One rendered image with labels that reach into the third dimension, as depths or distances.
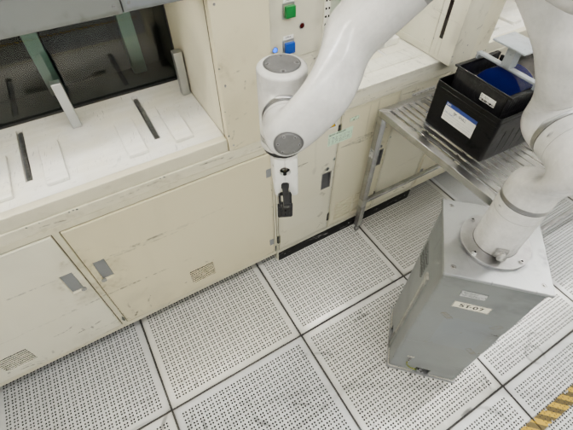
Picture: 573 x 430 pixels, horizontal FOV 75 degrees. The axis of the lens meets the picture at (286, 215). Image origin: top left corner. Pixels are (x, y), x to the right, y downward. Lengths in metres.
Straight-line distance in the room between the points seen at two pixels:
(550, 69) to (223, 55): 0.75
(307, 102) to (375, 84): 0.98
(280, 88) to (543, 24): 0.43
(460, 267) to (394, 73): 0.81
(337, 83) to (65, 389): 1.66
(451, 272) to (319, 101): 0.69
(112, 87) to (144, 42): 0.20
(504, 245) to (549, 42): 0.54
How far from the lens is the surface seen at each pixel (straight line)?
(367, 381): 1.73
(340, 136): 1.55
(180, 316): 1.86
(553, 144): 0.93
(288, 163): 0.71
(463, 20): 1.64
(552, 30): 0.78
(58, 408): 1.90
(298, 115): 0.56
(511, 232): 1.10
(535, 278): 1.20
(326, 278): 1.89
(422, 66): 1.68
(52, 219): 1.27
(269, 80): 0.61
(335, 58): 0.57
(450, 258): 1.13
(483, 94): 1.42
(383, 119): 1.57
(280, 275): 1.89
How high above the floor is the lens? 1.63
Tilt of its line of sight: 50 degrees down
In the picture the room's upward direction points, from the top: straight up
